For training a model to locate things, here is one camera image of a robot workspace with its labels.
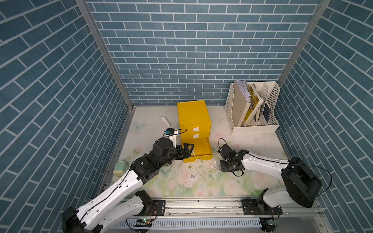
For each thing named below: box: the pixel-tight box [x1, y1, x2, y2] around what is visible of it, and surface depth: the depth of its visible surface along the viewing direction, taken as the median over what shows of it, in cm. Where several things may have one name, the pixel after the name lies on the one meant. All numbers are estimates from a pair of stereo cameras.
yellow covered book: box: [243, 83, 264, 126], surface depth 96 cm
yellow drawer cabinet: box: [176, 99, 213, 163], surface depth 91 cm
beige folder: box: [232, 79, 252, 128], surface depth 93 cm
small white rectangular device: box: [160, 116, 171, 128], surface depth 110 cm
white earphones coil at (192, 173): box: [186, 166, 205, 181], surface depth 87 cm
